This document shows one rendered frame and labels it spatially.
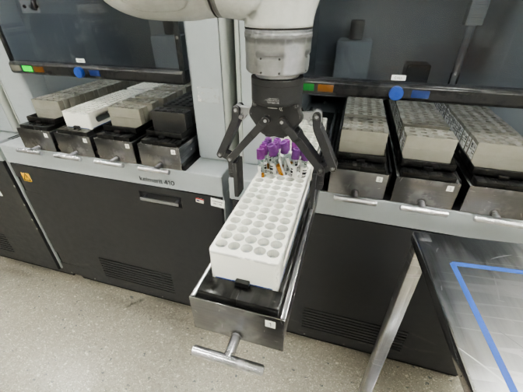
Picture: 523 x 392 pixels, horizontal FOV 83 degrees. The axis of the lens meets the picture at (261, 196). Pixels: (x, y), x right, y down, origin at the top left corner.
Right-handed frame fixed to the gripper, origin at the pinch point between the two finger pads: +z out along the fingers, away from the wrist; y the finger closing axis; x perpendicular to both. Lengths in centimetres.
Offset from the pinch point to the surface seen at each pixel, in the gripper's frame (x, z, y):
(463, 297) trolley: -12.0, 3.8, 28.7
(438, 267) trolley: -7.2, 3.8, 26.6
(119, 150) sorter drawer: 23, 8, -54
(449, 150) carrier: 30.8, 0.8, 34.9
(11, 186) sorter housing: 23, 30, -110
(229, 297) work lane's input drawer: -20.4, 4.0, -1.0
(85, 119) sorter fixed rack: 27, 1, -67
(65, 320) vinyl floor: 7, 86, -93
